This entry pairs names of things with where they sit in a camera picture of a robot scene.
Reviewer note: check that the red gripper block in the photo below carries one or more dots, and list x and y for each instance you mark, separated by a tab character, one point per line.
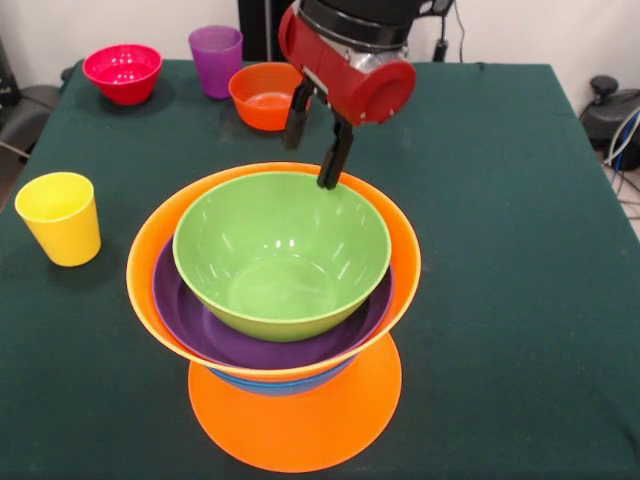
340	75

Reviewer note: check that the green bowl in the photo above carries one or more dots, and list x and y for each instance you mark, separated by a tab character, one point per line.
280	240

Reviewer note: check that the large orange bowl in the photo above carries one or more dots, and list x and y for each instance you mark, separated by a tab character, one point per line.
405	260
295	430

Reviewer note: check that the wide purple bowl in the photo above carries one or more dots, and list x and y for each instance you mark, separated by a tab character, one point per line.
250	345

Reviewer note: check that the opaque blue bowl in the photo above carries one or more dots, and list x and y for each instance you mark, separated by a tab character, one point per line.
280	388

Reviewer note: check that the yellow cup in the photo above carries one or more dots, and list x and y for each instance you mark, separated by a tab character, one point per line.
62	230

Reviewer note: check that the small red-orange bowl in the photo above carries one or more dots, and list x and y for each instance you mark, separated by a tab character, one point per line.
260	100

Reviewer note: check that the purple cup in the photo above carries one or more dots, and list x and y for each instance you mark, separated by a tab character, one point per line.
216	60

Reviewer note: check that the pink bowl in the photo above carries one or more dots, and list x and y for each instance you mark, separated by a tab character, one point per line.
122	75

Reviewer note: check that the dark green tablecloth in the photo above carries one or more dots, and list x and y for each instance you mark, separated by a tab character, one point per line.
500	300

